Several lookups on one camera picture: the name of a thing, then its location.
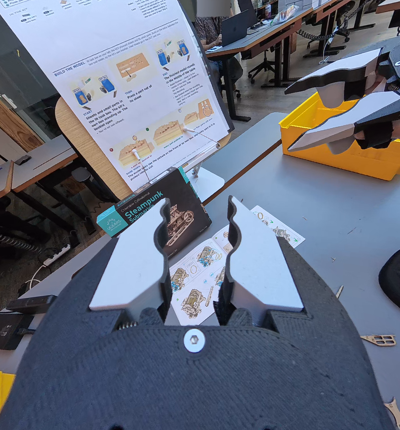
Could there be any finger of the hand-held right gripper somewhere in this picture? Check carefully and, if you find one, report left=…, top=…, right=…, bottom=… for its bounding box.
left=284, top=48, right=384, bottom=109
left=287, top=90, right=400, bottom=156

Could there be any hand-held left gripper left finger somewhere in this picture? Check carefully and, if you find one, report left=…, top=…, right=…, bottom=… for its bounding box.
left=89, top=198, right=173, bottom=325

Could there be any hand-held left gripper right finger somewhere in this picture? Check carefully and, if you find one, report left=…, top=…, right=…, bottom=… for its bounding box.
left=227, top=196, right=304, bottom=328

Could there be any illustrated instruction booklet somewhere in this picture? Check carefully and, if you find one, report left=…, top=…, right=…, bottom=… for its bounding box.
left=169, top=206, right=306, bottom=326

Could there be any black model kit box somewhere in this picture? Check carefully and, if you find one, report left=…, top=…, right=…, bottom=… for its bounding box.
left=97, top=166, right=212, bottom=249

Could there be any black office chair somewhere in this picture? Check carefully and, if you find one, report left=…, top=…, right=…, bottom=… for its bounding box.
left=249, top=44, right=289, bottom=88

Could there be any white power strip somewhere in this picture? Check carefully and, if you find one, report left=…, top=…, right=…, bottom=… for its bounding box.
left=43, top=243, right=71, bottom=267

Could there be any black rectangular device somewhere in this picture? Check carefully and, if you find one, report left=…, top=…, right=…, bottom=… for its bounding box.
left=6, top=295, right=58, bottom=311

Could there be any black laptop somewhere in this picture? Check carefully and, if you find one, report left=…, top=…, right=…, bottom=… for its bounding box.
left=220, top=8, right=251, bottom=47

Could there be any triangular lattice wood scrap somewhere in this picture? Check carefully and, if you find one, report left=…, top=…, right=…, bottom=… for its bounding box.
left=360, top=334, right=397, bottom=346

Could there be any black power adapter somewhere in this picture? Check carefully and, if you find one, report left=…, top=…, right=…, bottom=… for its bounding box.
left=0, top=313, right=34, bottom=350

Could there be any small notched wood scrap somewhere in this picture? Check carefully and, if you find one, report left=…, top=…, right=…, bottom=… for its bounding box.
left=384, top=397, right=400, bottom=430

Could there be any white instruction sheet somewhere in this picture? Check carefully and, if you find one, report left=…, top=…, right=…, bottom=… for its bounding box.
left=0, top=0, right=231, bottom=190

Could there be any coiled cable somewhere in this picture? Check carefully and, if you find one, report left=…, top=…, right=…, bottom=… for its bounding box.
left=0, top=228, right=41, bottom=253
left=297, top=28, right=338, bottom=41

